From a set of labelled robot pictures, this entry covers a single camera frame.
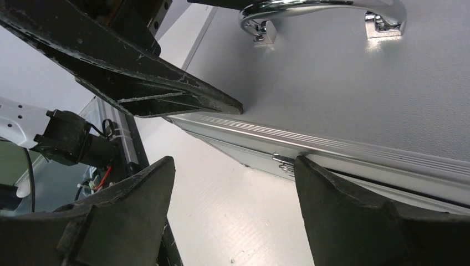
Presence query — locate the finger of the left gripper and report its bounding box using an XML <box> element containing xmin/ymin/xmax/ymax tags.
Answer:
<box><xmin>1</xmin><ymin>1</ymin><xmax>243</xmax><ymax>117</ymax></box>

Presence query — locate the grey metal medicine box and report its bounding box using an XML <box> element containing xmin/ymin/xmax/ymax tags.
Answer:
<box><xmin>170</xmin><ymin>1</ymin><xmax>469</xmax><ymax>215</ymax></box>

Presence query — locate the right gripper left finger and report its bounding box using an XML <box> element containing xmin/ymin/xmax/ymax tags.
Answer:
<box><xmin>1</xmin><ymin>156</ymin><xmax>175</xmax><ymax>265</ymax></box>

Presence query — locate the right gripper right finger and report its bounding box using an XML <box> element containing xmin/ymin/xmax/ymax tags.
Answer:
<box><xmin>294</xmin><ymin>156</ymin><xmax>469</xmax><ymax>265</ymax></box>

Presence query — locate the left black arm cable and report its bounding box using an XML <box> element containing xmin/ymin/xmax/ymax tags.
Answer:
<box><xmin>22</xmin><ymin>146</ymin><xmax>37</xmax><ymax>214</ymax></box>

